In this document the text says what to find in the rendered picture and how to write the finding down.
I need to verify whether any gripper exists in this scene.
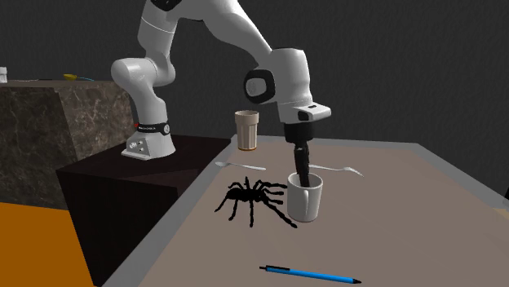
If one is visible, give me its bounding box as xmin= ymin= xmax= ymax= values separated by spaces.
xmin=283 ymin=121 xmax=314 ymax=188

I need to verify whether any white mug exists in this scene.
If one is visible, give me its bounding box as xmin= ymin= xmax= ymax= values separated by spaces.
xmin=286 ymin=171 xmax=324 ymax=223

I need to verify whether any silver fork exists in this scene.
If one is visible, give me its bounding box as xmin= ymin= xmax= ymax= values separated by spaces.
xmin=309 ymin=163 xmax=365 ymax=178

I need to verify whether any black toy spider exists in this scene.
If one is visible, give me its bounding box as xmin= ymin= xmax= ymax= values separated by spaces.
xmin=215 ymin=176 xmax=299 ymax=229

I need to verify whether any silver spoon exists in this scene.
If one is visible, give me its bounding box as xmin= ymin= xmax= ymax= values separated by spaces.
xmin=215 ymin=161 xmax=267 ymax=172

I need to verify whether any beige ribbed cup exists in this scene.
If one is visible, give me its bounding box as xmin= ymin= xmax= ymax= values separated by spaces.
xmin=234 ymin=109 xmax=260 ymax=152

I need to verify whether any blue pen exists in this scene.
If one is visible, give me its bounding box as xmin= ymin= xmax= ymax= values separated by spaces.
xmin=259 ymin=265 xmax=362 ymax=285

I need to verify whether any dark robot stand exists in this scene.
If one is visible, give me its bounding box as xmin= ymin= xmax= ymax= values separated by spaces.
xmin=55 ymin=134 xmax=232 ymax=287

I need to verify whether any marble counter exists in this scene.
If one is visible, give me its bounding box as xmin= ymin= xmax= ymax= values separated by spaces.
xmin=0 ymin=79 xmax=138 ymax=211

